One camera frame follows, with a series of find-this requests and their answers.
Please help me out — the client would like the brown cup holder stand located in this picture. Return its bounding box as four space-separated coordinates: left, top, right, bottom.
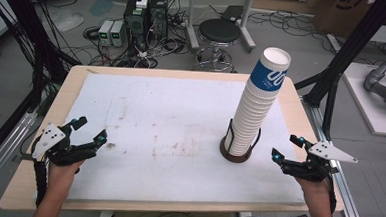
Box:
218 118 262 165

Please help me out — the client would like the clear plastic bag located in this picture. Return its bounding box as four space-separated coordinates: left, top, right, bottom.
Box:
47 7 86 35

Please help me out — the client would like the black computer tower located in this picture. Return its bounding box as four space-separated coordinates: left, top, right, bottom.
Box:
148 0 171 39
121 0 152 50

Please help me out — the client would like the aluminium rail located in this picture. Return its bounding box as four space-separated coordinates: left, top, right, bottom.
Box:
294 97 376 217
0 109 39 204

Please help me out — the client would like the white stand leg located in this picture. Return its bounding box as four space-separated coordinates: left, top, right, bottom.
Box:
183 0 203 51
238 0 259 54

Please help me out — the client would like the grey power supply unit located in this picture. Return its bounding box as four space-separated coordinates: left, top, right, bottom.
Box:
97 19 114 47
109 19 129 48

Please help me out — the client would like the cardboard box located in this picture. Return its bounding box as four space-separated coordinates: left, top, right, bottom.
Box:
313 0 386 39

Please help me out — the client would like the white floor platform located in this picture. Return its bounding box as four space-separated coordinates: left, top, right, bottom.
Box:
339 61 386 137

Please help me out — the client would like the black tape strip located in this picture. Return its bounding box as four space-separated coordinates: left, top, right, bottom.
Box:
11 153 34 164

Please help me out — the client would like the person's left hand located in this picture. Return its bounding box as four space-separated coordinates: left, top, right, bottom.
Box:
47 159 86 192

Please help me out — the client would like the white table mat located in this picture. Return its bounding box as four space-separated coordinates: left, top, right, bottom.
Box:
32 69 316 214

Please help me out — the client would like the black round stool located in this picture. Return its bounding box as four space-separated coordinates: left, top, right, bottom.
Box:
192 16 243 74

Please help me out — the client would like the tangle of floor cables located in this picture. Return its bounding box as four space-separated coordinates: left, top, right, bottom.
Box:
81 2 195 71

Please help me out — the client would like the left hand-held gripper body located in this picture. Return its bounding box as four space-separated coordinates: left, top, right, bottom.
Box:
31 121 99 168

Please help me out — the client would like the black metal frame stand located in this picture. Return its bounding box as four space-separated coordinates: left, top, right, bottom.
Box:
292 0 386 144
0 0 85 178

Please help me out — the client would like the wooden table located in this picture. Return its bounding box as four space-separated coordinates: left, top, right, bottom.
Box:
0 61 352 217

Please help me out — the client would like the person's right hand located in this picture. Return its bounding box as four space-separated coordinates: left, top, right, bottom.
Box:
292 176 334 210

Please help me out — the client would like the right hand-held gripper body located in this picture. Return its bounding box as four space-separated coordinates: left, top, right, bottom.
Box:
281 137 359 185

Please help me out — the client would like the stack of white paper cups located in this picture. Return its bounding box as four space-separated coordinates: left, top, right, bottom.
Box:
228 45 292 160

